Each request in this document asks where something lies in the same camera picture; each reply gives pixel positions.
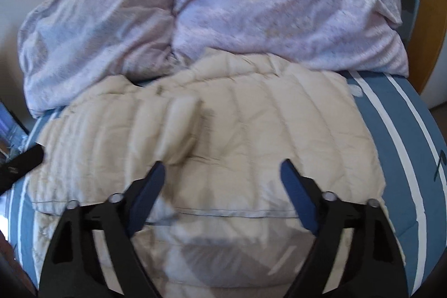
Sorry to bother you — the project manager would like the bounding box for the beige quilted down jacket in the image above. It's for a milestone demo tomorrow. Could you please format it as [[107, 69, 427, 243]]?
[[28, 49, 386, 297]]

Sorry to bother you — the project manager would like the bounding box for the flat screen television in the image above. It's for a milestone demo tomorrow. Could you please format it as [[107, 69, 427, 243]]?
[[0, 102, 29, 165]]

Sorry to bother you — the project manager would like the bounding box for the blue white striped bedsheet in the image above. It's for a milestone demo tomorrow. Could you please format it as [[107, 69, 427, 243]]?
[[7, 70, 447, 298]]

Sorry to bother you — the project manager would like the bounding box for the lilac floral duvet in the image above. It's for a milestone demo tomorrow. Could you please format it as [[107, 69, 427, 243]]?
[[17, 0, 409, 117]]

